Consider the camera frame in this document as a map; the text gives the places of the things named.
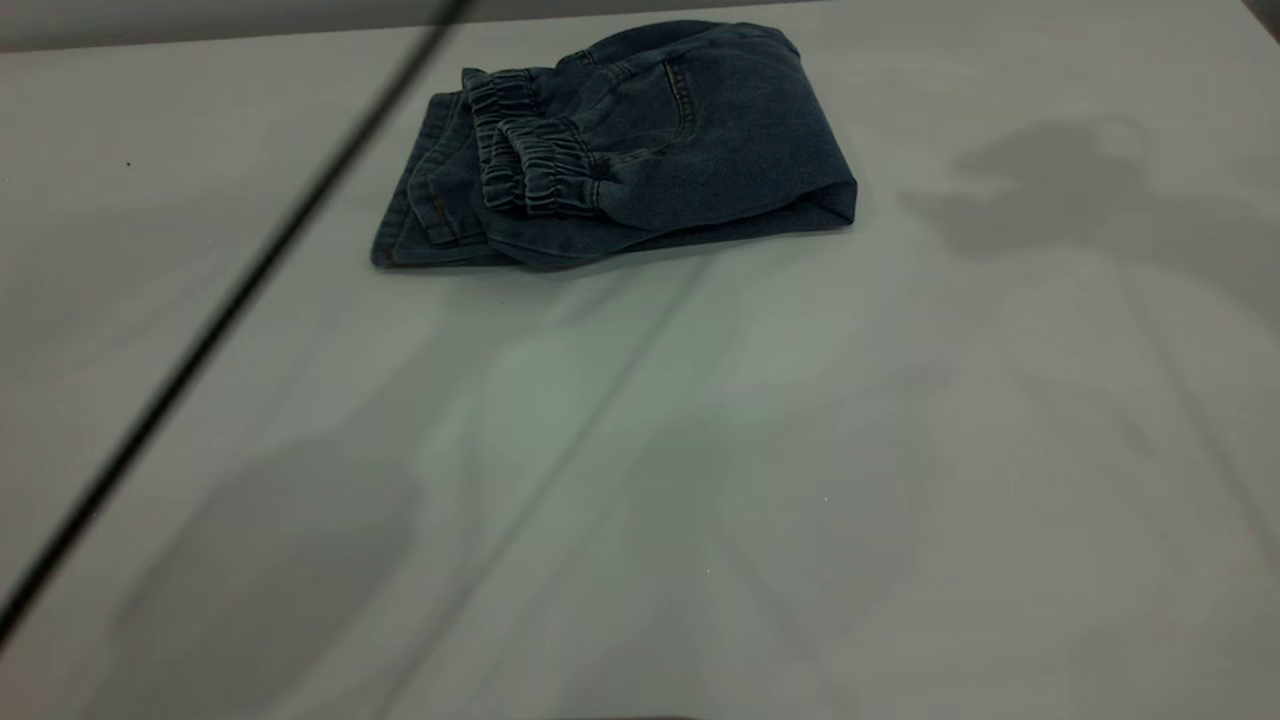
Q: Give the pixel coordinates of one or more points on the blue denim shorts basketball print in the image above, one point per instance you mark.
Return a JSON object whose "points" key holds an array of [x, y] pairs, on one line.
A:
{"points": [[650, 150]]}

